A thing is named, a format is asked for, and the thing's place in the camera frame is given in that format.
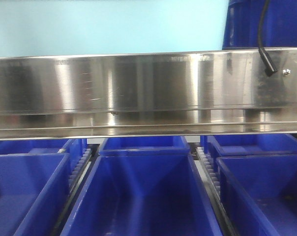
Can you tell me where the light blue plastic bin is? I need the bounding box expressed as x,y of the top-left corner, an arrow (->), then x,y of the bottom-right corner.
0,0 -> 228,57

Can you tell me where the dark blue crate upper shelf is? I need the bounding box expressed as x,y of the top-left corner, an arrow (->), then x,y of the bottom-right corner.
222,0 -> 297,49

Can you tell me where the dark blue bin rear centre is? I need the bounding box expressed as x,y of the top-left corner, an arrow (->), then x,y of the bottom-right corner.
98,136 -> 190,156

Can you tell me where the dark blue bin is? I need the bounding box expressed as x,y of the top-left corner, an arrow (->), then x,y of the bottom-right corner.
217,154 -> 297,236
0,153 -> 70,236
201,134 -> 297,161
98,136 -> 190,156
0,139 -> 88,172
61,154 -> 222,236

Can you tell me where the dark blue bin rear right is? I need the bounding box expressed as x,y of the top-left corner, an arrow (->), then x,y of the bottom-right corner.
201,134 -> 297,161

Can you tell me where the roller track strip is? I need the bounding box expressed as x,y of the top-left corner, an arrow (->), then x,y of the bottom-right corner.
189,143 -> 238,236
50,144 -> 99,236

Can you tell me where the dark blue bin rear left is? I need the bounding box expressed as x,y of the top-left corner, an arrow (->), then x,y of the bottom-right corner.
0,139 -> 88,172

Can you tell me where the left roller track strip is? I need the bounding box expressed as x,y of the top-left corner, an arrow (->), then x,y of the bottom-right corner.
50,144 -> 99,236

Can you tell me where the stainless steel shelf rail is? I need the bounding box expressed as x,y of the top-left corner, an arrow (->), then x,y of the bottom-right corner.
0,48 -> 297,140

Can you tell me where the black cable with plug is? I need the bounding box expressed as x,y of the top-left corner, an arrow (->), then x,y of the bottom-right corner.
257,0 -> 277,77

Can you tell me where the shelf rail screw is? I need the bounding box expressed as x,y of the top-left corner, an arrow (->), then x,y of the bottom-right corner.
282,68 -> 291,77

